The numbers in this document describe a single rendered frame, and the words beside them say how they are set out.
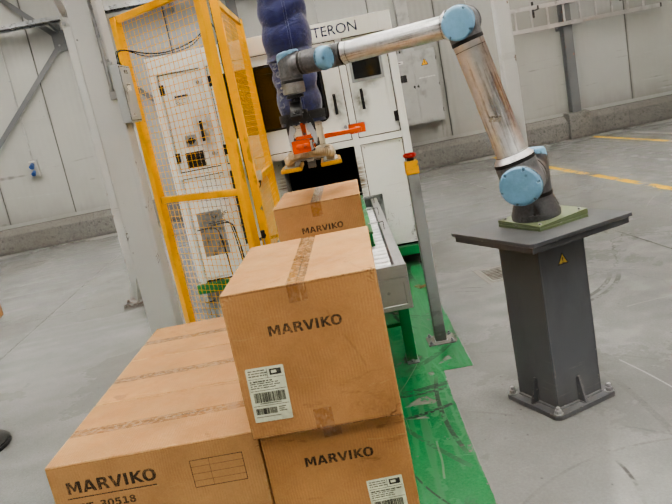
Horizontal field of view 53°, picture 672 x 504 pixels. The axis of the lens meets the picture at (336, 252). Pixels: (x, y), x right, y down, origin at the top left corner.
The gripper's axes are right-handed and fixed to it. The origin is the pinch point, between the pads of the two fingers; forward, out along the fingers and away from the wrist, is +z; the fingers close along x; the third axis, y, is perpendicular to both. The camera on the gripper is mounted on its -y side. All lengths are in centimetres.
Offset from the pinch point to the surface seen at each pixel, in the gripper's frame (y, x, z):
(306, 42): 54, -7, -43
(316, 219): 28.7, 2.8, 35.3
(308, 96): 50, -3, -19
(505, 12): 303, -163, -59
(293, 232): 29, 14, 39
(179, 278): 142, 103, 75
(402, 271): 21, -31, 64
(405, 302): 21, -30, 79
